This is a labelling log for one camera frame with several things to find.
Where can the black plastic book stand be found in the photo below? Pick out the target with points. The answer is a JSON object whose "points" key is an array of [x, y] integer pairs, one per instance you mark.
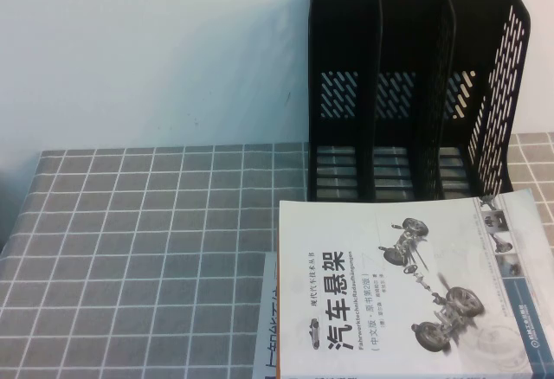
{"points": [[402, 28]]}

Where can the grey book large black characters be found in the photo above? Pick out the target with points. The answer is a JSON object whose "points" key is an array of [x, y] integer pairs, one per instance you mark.
{"points": [[268, 310]]}

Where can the white car suspension book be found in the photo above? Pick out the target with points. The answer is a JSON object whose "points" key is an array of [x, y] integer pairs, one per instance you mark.
{"points": [[346, 232]]}

